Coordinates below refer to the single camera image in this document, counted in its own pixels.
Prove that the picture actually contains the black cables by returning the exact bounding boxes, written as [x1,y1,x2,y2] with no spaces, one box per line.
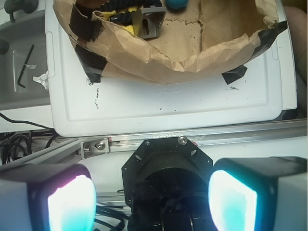
[0,112,60,167]

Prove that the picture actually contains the blue ball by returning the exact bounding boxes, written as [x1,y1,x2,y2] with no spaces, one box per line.
[165,0,189,10]

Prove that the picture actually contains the yellow cloth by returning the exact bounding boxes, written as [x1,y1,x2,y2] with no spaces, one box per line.
[103,6,140,35]

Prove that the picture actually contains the grey metal corner bracket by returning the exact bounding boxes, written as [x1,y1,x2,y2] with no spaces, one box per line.
[131,6,167,39]

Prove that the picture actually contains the crumpled white paper scrap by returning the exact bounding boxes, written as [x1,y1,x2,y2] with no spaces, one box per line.
[32,71,49,91]

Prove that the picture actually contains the grey storage bin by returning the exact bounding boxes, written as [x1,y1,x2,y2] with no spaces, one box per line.
[0,0,50,110]

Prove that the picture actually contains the black hex key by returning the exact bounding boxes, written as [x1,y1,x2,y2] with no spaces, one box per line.
[17,44,35,88]

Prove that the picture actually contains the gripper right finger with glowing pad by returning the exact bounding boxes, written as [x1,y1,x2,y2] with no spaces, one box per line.
[208,156,308,231]

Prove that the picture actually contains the small aluminium corner bracket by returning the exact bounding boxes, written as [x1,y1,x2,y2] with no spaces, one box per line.
[80,138,110,159]

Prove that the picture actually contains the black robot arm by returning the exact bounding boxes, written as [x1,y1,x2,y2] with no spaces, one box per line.
[0,137,308,231]

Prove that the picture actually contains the aluminium frame rail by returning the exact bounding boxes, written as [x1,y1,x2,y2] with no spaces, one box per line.
[0,118,308,169]

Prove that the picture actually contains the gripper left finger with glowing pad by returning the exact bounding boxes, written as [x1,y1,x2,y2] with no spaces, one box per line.
[0,164,97,231]

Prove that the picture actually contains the brown paper bag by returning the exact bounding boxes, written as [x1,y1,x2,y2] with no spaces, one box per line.
[53,0,279,84]

